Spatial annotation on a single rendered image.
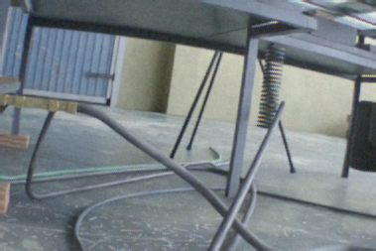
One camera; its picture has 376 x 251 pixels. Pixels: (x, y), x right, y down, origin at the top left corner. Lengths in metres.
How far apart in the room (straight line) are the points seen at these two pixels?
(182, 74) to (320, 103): 2.84
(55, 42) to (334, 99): 5.12
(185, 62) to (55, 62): 1.99
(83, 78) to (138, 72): 0.88
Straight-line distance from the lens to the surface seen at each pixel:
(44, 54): 7.16
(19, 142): 1.98
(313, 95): 8.51
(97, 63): 7.18
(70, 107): 1.07
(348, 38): 1.85
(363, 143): 0.33
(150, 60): 7.37
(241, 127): 1.52
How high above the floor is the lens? 0.30
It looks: 4 degrees down
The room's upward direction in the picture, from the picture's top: 8 degrees clockwise
